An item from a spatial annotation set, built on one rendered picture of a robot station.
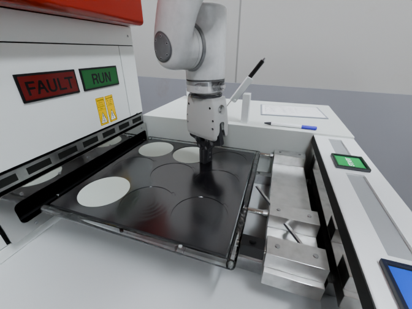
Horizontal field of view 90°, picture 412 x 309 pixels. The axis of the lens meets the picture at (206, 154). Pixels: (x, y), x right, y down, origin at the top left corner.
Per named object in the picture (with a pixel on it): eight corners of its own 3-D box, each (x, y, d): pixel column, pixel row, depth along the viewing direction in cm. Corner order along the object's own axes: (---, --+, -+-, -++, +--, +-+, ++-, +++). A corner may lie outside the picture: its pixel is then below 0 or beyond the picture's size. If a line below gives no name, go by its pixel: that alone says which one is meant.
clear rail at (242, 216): (224, 271, 28) (224, 264, 28) (255, 154, 60) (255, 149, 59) (234, 274, 28) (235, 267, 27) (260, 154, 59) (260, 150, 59)
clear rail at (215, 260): (38, 212, 38) (36, 206, 38) (46, 207, 39) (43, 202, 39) (234, 274, 28) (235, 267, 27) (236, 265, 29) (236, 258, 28)
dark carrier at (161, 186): (50, 206, 39) (49, 203, 39) (149, 140, 68) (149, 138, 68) (225, 258, 29) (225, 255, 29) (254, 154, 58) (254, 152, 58)
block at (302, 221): (267, 226, 36) (269, 213, 35) (268, 213, 39) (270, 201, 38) (316, 238, 34) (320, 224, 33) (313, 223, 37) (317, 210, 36)
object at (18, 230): (7, 243, 37) (-19, 202, 33) (144, 146, 74) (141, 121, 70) (14, 245, 37) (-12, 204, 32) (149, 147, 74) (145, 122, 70)
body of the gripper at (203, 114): (233, 89, 45) (231, 137, 50) (201, 84, 51) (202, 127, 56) (211, 94, 40) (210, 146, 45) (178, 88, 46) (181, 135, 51)
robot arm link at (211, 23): (205, 83, 39) (232, 78, 45) (204, -4, 33) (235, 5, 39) (175, 79, 44) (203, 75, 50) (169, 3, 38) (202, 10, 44)
